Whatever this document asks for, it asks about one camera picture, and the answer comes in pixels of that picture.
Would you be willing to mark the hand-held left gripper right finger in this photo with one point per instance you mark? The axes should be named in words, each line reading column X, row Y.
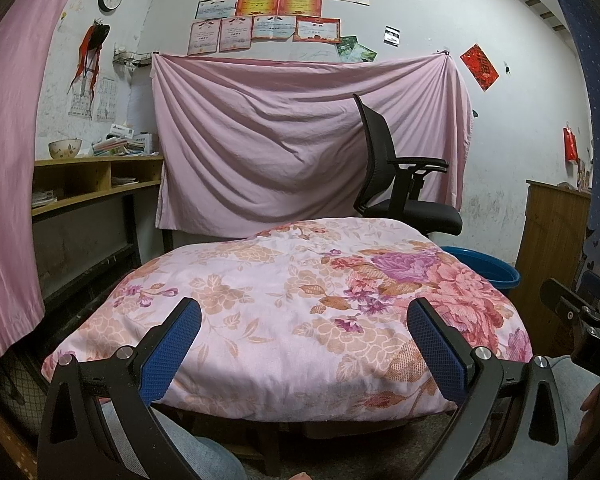
column 437, row 350

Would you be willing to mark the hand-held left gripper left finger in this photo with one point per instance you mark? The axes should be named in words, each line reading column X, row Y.
column 172, row 350

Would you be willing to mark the blue plastic basin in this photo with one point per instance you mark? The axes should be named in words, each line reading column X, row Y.
column 490, row 270

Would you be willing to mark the person's right hand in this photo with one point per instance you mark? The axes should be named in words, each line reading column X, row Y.
column 594, row 410

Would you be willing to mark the person's right leg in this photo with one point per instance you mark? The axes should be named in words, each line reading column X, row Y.
column 570, row 400

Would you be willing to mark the person's leg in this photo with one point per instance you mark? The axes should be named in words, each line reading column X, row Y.
column 570, row 400
column 200, row 455

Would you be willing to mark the wooden cabinet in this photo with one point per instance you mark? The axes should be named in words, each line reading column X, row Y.
column 550, row 240

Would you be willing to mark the person's left leg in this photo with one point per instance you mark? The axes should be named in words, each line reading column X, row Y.
column 200, row 455

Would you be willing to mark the black office chair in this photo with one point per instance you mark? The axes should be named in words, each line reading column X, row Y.
column 420, row 215

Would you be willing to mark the red hanging packet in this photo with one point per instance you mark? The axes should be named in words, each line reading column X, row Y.
column 570, row 145

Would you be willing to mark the papers in desk shelf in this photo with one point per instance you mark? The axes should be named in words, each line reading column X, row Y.
column 125, row 180

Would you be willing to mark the wooden desk with shelf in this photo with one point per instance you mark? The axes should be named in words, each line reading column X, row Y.
column 75, row 175

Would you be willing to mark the stack of books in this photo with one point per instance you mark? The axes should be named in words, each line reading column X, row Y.
column 122, row 142

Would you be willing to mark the pink hanging sheet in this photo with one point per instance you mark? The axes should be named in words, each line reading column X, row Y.
column 260, row 150

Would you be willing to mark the floral ceramic bowl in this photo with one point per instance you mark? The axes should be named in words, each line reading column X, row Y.
column 65, row 149

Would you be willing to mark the pink curtain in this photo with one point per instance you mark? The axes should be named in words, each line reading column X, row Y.
column 10, row 185

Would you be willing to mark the red square paper decoration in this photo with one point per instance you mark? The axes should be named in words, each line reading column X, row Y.
column 480, row 67

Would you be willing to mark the green landscape photo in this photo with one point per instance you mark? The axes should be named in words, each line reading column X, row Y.
column 366, row 53
column 346, row 49

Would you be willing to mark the red hanging ornament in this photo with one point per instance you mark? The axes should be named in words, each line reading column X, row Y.
column 90, row 55

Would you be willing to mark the black and white photo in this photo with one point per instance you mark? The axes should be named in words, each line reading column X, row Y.
column 392, row 34

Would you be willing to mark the paper wall calendar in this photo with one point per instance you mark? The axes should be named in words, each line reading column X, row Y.
column 106, row 102
column 80, row 107

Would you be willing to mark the group of wall certificates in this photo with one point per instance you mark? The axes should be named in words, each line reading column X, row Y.
column 280, row 10

